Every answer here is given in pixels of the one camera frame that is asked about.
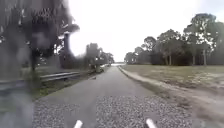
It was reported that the grey asphalt path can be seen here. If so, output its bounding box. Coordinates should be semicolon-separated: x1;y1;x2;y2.
31;65;201;128

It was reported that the metal guardrail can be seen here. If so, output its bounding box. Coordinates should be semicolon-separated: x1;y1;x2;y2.
0;71;82;92

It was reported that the grass verge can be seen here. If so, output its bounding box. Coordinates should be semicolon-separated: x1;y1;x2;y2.
19;65;112;101

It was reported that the dry grass field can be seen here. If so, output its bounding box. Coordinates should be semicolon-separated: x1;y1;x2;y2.
120;63;224;88

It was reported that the robot's own part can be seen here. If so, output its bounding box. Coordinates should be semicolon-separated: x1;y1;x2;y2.
145;118;157;128
73;119;84;128

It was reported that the row of trees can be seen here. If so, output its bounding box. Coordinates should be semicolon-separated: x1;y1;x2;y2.
0;0;115;73
123;13;224;67

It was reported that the pale dirt strip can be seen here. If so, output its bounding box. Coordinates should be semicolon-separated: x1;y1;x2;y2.
118;65;224;128

